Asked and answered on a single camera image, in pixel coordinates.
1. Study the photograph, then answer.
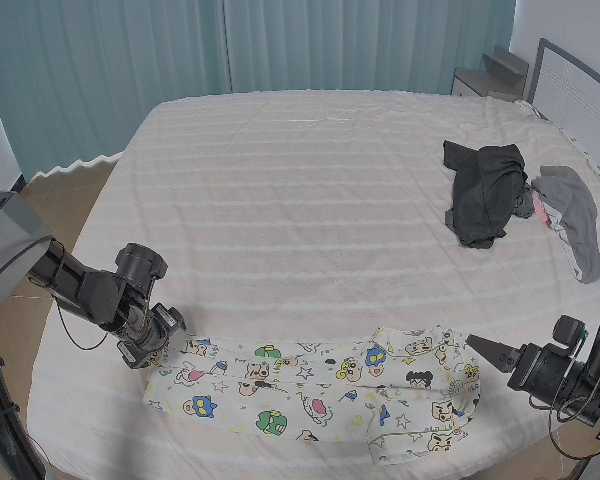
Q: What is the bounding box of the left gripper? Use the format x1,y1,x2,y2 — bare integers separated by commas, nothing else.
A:
117,305,188,370

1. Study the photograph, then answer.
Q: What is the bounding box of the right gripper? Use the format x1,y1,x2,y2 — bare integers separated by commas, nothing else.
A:
466,334,589,414

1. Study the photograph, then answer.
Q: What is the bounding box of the white printed pyjama top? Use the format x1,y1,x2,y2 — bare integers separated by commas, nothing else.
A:
145,324,482,467

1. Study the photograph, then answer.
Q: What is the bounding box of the pink garment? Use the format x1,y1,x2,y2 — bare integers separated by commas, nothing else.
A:
532,195,552,228

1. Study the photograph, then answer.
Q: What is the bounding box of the dark grey garment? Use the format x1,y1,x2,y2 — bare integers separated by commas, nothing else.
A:
515,183,536,220

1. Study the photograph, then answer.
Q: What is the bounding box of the black garment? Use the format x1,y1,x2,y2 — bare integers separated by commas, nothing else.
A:
442,139,529,250

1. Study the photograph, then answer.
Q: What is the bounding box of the bed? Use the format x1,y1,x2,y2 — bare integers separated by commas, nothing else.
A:
25,38,600,480

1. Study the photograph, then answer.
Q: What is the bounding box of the grey bedside table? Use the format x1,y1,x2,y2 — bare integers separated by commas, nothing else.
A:
452,45,531,101

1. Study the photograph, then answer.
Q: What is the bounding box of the blue-green curtain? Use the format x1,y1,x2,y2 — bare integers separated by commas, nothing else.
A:
222,0,521,96
0,0,229,181

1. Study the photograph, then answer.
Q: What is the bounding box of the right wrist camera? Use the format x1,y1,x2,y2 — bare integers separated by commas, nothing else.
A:
552,316,587,358

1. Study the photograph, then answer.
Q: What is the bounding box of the black cable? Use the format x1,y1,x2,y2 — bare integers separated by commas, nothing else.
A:
550,403,600,461
55,308,108,353

